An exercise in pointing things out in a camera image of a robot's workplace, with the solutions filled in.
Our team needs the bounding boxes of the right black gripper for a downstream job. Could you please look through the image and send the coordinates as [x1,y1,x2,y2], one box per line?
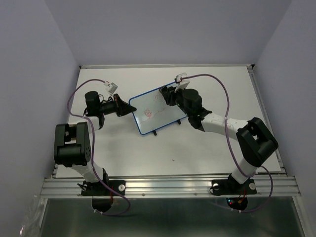
[162,84,192,118]

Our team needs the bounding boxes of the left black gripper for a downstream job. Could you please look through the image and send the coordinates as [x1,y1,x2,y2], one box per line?
[98,94,136,118]

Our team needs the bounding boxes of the blue-framed small whiteboard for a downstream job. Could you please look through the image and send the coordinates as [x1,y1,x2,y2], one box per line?
[128,88,186,135]

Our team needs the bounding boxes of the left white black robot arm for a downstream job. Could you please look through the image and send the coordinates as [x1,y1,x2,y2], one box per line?
[54,91,137,195]

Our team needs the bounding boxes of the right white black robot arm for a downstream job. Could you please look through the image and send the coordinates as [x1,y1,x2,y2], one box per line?
[159,86,278,193]

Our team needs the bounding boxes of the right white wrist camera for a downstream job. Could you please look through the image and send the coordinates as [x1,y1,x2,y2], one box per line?
[175,73,190,92]

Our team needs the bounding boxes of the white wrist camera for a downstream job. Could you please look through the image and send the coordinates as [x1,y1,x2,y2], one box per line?
[104,81,118,94]
[175,73,190,92]

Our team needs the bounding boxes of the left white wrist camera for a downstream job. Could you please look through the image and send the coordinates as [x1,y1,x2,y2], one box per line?
[104,81,118,94]

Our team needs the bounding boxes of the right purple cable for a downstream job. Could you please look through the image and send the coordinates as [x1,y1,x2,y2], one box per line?
[184,73,274,214]

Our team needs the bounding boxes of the purple cable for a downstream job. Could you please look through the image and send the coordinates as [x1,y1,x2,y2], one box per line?
[68,78,131,217]
[184,73,274,214]

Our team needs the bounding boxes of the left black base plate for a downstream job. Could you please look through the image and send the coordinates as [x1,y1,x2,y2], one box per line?
[77,180,126,197]

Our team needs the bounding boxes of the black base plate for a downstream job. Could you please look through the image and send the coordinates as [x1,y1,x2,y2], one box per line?
[77,180,126,197]
[209,179,257,196]

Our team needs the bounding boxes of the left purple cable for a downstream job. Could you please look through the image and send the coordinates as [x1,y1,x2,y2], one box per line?
[68,78,131,217]

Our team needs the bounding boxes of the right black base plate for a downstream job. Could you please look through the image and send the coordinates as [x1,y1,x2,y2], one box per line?
[209,179,257,196]

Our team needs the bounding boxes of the aluminium extrusion rail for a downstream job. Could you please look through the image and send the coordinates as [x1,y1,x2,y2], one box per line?
[40,175,301,199]

